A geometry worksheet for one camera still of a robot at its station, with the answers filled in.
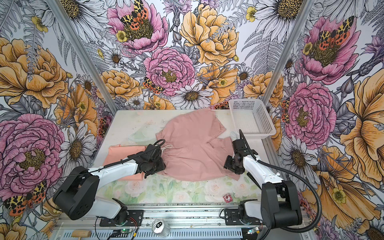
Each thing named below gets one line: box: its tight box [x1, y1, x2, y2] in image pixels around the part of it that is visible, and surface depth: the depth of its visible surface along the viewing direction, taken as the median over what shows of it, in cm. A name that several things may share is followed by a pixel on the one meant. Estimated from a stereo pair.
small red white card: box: [222, 194, 233, 203], surface depth 78 cm
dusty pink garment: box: [155, 109, 240, 182], surface depth 100 cm
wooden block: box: [71, 230, 92, 238], surface depth 71 cm
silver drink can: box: [151, 218, 171, 238], surface depth 62 cm
